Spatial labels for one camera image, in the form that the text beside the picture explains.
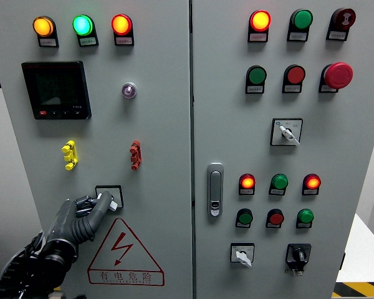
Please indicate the black yellow striped tape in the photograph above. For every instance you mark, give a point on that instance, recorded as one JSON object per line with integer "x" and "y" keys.
{"x": 57, "y": 289}
{"x": 361, "y": 289}

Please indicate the red warning triangle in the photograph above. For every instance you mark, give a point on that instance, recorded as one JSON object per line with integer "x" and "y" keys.
{"x": 126, "y": 276}

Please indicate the pale grey cabinet door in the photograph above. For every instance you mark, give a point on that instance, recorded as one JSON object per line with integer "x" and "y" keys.
{"x": 162, "y": 140}

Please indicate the black display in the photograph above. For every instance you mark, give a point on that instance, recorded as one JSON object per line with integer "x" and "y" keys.
{"x": 57, "y": 90}

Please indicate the white round lamp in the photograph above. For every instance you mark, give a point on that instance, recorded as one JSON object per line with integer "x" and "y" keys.
{"x": 129, "y": 90}

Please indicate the silver door lock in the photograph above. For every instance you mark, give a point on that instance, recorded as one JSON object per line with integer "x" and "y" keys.
{"x": 215, "y": 187}

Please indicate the small label plate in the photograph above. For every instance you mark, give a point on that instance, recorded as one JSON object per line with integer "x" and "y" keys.
{"x": 255, "y": 89}
{"x": 242, "y": 225}
{"x": 272, "y": 225}
{"x": 48, "y": 42}
{"x": 124, "y": 40}
{"x": 292, "y": 88}
{"x": 303, "y": 225}
{"x": 88, "y": 41}
{"x": 327, "y": 88}
{"x": 276, "y": 192}
{"x": 257, "y": 37}
{"x": 246, "y": 192}
{"x": 337, "y": 35}
{"x": 309, "y": 192}
{"x": 297, "y": 36}

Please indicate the small green push button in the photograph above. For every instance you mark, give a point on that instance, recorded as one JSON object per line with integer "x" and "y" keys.
{"x": 245, "y": 217}

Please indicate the small red lit lamp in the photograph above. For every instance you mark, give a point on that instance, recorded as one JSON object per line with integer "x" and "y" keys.
{"x": 247, "y": 182}
{"x": 312, "y": 182}

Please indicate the grey cabinet door with lock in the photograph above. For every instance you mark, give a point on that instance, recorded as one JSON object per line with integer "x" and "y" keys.
{"x": 237, "y": 140}

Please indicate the yellow lit round lamp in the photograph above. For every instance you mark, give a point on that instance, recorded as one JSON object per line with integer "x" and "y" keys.
{"x": 43, "y": 26}

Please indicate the bright green lit lamp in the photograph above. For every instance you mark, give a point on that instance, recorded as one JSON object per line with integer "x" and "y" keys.
{"x": 82, "y": 25}

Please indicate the red lit round lamp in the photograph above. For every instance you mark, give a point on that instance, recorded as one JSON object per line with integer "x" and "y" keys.
{"x": 121, "y": 24}
{"x": 260, "y": 20}

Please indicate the small red push button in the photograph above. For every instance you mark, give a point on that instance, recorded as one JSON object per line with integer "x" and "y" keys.
{"x": 276, "y": 218}

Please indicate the small green lamp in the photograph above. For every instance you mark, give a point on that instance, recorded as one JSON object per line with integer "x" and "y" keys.
{"x": 305, "y": 215}
{"x": 280, "y": 181}

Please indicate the large green push button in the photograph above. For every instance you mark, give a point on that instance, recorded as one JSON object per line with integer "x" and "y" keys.
{"x": 257, "y": 75}

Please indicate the large red push button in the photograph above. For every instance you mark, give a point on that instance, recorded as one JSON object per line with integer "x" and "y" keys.
{"x": 295, "y": 75}

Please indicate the large red stop button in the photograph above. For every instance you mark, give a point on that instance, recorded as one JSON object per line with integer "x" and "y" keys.
{"x": 339, "y": 75}

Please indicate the large dark green lamp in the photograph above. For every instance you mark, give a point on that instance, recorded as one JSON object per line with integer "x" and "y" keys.
{"x": 302, "y": 19}

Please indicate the dark red buzzer lamp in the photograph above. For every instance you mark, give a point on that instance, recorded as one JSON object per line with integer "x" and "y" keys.
{"x": 345, "y": 17}

